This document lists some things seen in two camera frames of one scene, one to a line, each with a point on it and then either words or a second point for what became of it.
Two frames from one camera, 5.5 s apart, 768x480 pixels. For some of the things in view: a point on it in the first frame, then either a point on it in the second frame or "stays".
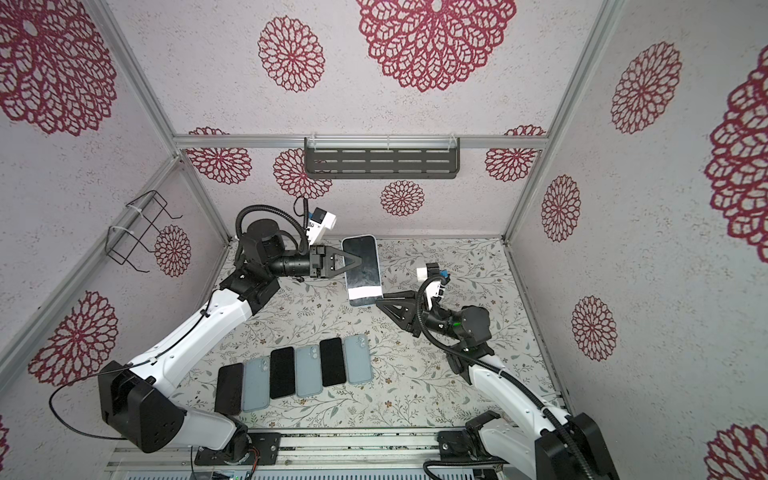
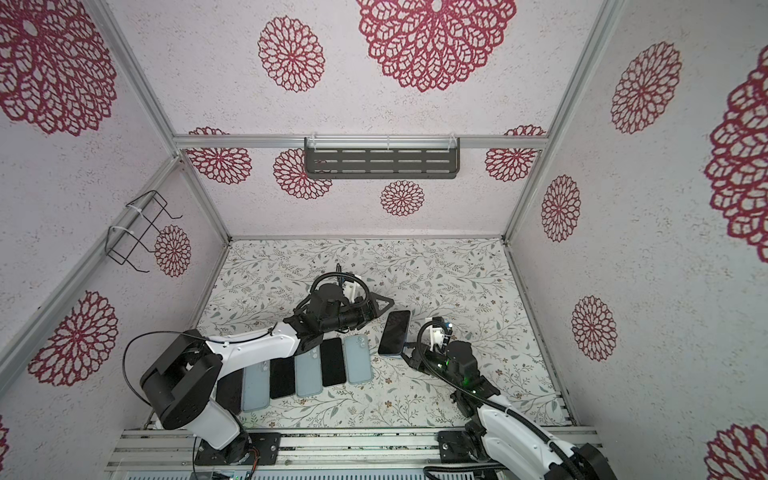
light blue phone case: (357, 359) stays
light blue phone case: (308, 371) stays
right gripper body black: (426, 316) -> (438, 362)
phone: (364, 282) -> (395, 333)
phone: (282, 372) stays
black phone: (229, 389) stays
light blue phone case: (256, 384) stays
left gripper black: (322, 261) -> (371, 313)
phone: (332, 361) stays
